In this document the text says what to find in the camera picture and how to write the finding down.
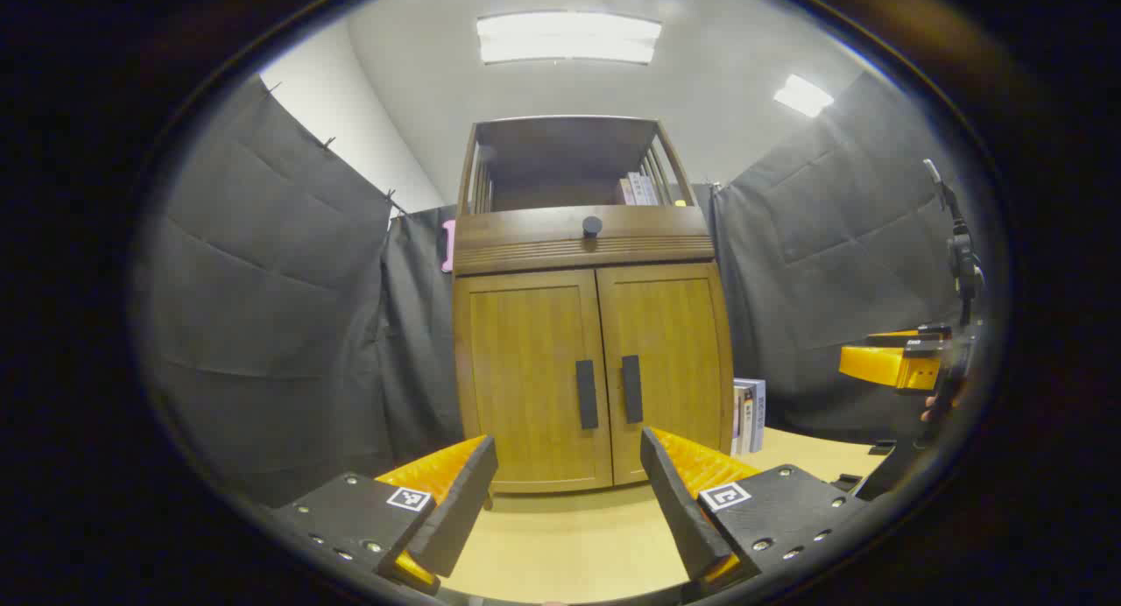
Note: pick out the wooden double-door shoe cabinet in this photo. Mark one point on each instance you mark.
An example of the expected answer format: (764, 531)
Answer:
(587, 238)

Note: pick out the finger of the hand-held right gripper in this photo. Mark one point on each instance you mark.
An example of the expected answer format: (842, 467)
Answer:
(876, 365)
(933, 330)

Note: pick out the wooden cabinet drawer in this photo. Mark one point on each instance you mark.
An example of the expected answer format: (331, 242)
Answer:
(525, 238)

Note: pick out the wooden shoe cabinet door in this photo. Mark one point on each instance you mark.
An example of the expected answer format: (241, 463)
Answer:
(525, 378)
(679, 361)

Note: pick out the small ceiling light panel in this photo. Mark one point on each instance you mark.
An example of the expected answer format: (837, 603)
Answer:
(803, 96)

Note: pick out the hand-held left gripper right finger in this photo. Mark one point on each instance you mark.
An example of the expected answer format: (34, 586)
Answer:
(674, 501)

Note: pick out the pink flat object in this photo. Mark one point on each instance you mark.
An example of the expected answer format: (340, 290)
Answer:
(448, 245)

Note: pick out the black round drawer knob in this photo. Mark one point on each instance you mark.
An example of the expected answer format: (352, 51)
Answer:
(592, 226)

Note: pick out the grey standing book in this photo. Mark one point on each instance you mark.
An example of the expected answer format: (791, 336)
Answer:
(755, 413)

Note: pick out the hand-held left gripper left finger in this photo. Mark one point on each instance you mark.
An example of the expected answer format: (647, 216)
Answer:
(464, 492)

